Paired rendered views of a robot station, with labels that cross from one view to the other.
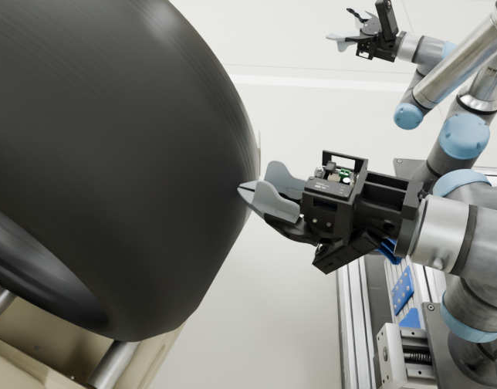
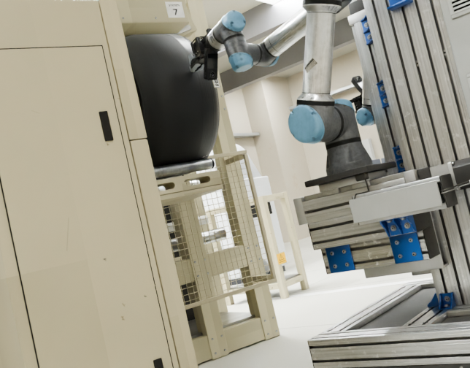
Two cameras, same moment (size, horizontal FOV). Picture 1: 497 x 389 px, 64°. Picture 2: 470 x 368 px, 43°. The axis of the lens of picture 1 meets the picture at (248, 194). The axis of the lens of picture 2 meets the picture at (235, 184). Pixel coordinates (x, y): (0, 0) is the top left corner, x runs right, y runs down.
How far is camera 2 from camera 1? 2.22 m
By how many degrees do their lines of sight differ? 61
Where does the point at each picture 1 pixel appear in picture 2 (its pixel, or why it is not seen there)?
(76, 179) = (140, 47)
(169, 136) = (167, 47)
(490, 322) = (228, 49)
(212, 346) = not seen: outside the picture
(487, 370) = (329, 158)
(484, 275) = (216, 30)
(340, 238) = (201, 54)
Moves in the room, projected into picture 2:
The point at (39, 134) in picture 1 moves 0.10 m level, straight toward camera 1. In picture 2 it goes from (136, 40) to (133, 32)
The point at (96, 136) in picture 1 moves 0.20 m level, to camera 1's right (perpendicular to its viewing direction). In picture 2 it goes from (147, 41) to (187, 22)
